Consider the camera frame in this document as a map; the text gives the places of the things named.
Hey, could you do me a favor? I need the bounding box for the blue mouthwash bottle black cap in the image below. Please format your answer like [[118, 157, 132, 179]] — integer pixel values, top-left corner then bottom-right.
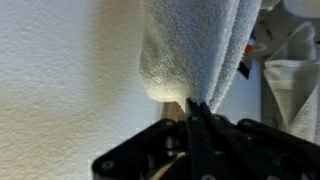
[[237, 24, 264, 80]]

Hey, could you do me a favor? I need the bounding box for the wood framed wall mirror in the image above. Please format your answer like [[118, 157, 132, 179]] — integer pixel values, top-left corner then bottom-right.
[[162, 19, 320, 148]]

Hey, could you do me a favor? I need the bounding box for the shaving can red cap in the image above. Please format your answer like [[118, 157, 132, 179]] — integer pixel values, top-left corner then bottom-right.
[[244, 29, 268, 56]]

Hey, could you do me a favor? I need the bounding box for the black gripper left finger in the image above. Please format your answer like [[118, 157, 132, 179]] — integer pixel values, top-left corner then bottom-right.
[[91, 98, 218, 180]]

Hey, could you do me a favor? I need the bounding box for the white terry towel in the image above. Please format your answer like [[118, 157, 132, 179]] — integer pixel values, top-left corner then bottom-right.
[[139, 0, 263, 114]]

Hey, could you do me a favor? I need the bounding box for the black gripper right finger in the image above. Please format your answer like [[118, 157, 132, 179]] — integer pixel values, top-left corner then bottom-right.
[[199, 102, 320, 180]]

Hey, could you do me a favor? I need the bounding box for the white oval sink basin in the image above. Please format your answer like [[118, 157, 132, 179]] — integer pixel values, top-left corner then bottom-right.
[[282, 0, 320, 19]]

